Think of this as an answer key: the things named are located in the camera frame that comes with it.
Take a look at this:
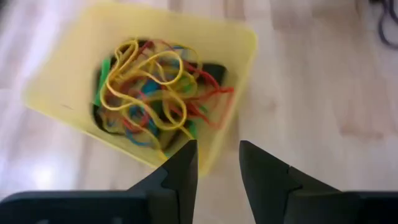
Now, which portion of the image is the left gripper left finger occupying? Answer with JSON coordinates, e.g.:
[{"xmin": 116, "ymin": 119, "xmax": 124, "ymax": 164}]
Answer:
[{"xmin": 127, "ymin": 139, "xmax": 199, "ymax": 224}]

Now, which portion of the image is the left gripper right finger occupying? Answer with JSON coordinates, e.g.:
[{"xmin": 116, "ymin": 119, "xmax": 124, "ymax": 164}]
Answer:
[{"xmin": 239, "ymin": 140, "xmax": 343, "ymax": 224}]

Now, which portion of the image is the yellow thin rubber band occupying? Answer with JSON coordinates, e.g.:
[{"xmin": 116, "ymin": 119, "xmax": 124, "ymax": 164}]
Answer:
[
  {"xmin": 99, "ymin": 49, "xmax": 187, "ymax": 131},
  {"xmin": 160, "ymin": 91, "xmax": 199, "ymax": 156},
  {"xmin": 113, "ymin": 39, "xmax": 140, "ymax": 73}
]

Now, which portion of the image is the red thin rubber band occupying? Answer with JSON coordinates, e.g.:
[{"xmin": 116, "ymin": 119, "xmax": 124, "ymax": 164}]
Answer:
[
  {"xmin": 183, "ymin": 60, "xmax": 236, "ymax": 130},
  {"xmin": 119, "ymin": 105, "xmax": 153, "ymax": 134}
]

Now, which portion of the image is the large black rubber band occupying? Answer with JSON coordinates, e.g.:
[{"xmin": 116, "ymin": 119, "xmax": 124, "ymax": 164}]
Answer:
[{"xmin": 91, "ymin": 102, "xmax": 125, "ymax": 138}]

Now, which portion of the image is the small black wide rubber band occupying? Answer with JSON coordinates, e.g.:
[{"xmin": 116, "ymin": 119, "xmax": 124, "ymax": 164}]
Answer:
[{"xmin": 198, "ymin": 63, "xmax": 228, "ymax": 86}]

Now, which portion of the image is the green wide rubber band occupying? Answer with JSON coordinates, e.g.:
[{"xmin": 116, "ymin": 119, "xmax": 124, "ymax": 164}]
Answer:
[{"xmin": 93, "ymin": 58, "xmax": 112, "ymax": 106}]

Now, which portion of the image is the yellow plastic bin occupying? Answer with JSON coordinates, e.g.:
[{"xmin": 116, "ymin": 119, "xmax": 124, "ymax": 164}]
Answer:
[{"xmin": 23, "ymin": 1, "xmax": 259, "ymax": 177}]

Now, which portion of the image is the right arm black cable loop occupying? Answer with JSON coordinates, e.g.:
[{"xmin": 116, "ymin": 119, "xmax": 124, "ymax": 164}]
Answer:
[{"xmin": 369, "ymin": 0, "xmax": 398, "ymax": 50}]

